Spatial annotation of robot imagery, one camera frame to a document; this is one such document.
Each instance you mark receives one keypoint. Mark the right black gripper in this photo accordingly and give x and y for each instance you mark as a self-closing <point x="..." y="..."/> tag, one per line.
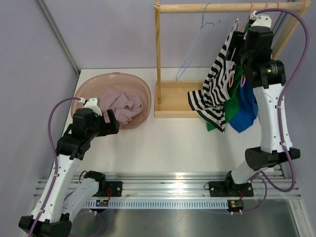
<point x="238" y="40"/>

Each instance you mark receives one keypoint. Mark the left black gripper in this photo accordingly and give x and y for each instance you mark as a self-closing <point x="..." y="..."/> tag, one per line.
<point x="108" y="128"/>

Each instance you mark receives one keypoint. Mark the pink tank top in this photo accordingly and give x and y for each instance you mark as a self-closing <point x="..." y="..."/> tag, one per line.
<point x="125" y="105"/>

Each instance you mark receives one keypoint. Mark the light blue wire hanger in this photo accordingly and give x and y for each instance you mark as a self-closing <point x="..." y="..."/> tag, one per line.
<point x="189" y="57"/>

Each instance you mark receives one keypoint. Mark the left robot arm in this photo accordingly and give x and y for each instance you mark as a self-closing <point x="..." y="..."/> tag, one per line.
<point x="55" y="211"/>

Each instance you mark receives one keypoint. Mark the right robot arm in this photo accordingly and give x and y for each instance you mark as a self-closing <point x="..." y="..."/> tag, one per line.
<point x="252" y="50"/>

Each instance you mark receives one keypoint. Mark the pink hanger under green top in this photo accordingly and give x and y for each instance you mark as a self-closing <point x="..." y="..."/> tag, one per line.
<point x="243" y="79"/>

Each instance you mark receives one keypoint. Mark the pink hanger under striped top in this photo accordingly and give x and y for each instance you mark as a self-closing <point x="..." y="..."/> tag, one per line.
<point x="231" y="80"/>

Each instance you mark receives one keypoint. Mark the green tank top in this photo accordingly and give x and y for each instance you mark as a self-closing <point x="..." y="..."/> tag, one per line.
<point x="233" y="103"/>

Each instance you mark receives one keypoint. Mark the black white striped tank top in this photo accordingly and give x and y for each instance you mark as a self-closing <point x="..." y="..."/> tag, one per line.
<point x="195" y="100"/>

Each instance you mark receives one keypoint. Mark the blue tank top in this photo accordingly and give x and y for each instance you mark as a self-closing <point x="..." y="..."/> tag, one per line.
<point x="248" y="108"/>

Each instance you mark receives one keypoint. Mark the pink plastic basin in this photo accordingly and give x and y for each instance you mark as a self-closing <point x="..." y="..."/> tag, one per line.
<point x="133" y="87"/>

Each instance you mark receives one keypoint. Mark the wooden clothes rack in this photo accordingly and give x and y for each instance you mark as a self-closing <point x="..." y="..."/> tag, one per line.
<point x="171" y="96"/>

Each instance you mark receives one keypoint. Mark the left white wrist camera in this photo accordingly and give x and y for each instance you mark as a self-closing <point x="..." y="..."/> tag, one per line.
<point x="91" y="103"/>

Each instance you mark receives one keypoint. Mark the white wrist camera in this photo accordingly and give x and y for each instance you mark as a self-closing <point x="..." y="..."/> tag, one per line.
<point x="260" y="20"/>
<point x="91" y="103"/>

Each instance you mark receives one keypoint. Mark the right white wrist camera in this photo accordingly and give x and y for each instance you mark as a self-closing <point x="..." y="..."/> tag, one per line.
<point x="260" y="20"/>

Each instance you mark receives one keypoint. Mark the aluminium rail frame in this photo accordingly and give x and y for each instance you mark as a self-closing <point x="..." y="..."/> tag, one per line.
<point x="180" y="185"/>

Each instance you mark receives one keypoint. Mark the white slotted cable duct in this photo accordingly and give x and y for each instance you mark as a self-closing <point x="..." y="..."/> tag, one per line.
<point x="157" y="204"/>

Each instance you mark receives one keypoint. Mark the left corner aluminium post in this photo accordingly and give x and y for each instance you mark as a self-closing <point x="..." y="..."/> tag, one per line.
<point x="48" y="16"/>

